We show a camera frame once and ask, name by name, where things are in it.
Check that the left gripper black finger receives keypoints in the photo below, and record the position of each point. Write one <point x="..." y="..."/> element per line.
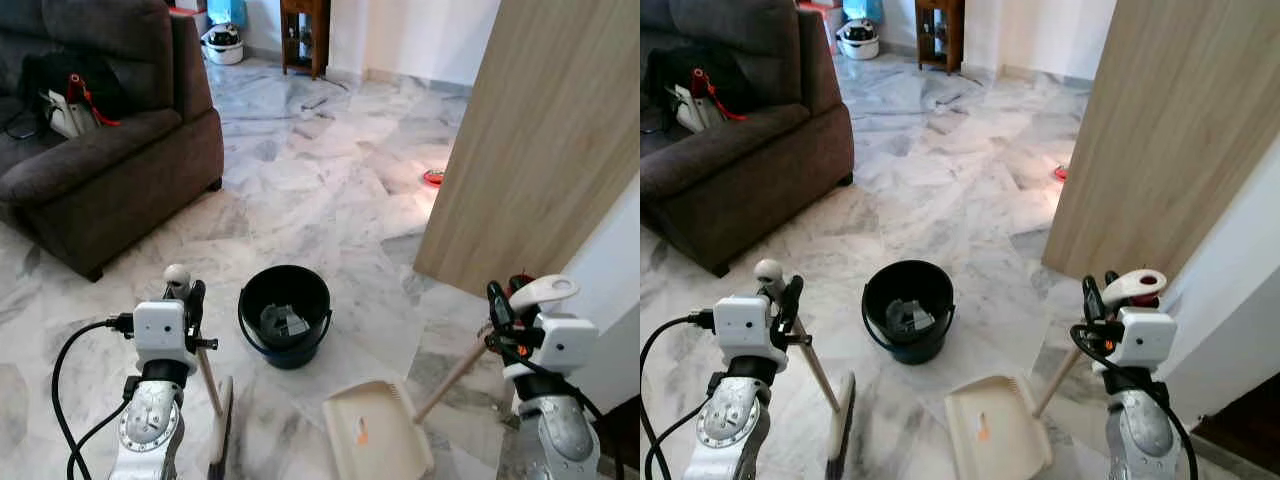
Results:
<point x="794" y="297"/>
<point x="197" y="300"/>

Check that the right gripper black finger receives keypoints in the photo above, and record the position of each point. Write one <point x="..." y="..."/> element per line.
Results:
<point x="500" y="305"/>
<point x="1094" y="300"/>

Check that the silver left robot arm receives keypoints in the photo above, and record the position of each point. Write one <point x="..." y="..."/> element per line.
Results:
<point x="728" y="425"/>
<point x="150" y="425"/>

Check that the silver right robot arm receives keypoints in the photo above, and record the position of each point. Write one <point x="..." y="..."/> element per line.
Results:
<point x="1140" y="440"/>
<point x="555" y="440"/>

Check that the grey crumpled packaging scrap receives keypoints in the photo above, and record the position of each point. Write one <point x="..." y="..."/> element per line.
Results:
<point x="910" y="318"/>
<point x="285" y="322"/>

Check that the black plastic bucket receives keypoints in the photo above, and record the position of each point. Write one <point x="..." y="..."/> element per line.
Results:
<point x="285" y="352"/>
<point x="908" y="348"/>

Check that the red plate with packet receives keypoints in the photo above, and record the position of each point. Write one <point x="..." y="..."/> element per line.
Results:
<point x="433" y="178"/>
<point x="1060" y="173"/>

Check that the dark brown fabric sofa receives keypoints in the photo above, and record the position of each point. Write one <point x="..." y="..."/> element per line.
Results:
<point x="740" y="170"/>
<point x="120" y="170"/>

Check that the light wood grain panel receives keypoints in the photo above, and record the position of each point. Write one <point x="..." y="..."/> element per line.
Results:
<point x="1170" y="120"/>
<point x="540" y="130"/>

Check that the white helmet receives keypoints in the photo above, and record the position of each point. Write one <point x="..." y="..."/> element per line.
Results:
<point x="858" y="40"/>
<point x="222" y="45"/>

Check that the black fabric bag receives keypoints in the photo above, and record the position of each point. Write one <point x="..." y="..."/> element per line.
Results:
<point x="50" y="75"/>
<point x="670" y="65"/>

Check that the red and white box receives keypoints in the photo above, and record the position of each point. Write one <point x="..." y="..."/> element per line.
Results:
<point x="820" y="7"/>
<point x="190" y="9"/>

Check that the blue plastic container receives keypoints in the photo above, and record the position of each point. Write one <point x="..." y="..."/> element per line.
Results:
<point x="863" y="8"/>
<point x="226" y="10"/>

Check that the dark wooden small stand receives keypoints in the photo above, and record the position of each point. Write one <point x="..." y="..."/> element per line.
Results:
<point x="323" y="35"/>
<point x="957" y="35"/>

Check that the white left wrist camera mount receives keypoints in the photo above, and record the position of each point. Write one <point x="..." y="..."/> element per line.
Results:
<point x="745" y="325"/>
<point x="160" y="330"/>

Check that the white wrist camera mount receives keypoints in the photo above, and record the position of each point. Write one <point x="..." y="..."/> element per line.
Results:
<point x="745" y="325"/>
<point x="1145" y="335"/>
<point x="568" y="345"/>
<point x="160" y="330"/>

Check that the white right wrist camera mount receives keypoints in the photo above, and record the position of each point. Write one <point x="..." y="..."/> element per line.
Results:
<point x="1145" y="335"/>
<point x="568" y="345"/>

